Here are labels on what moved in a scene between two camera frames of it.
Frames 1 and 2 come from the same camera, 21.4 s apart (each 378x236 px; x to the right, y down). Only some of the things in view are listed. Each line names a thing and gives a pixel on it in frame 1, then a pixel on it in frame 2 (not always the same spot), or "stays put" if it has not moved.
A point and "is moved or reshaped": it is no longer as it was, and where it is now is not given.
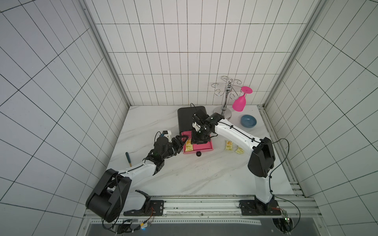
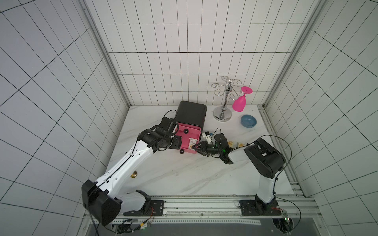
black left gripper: (179, 143) → (176, 143)
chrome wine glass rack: (227, 86) stays put
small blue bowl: (248, 121) stays put
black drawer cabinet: (184, 116) is moved or reshaped
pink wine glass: (239, 103) stays put
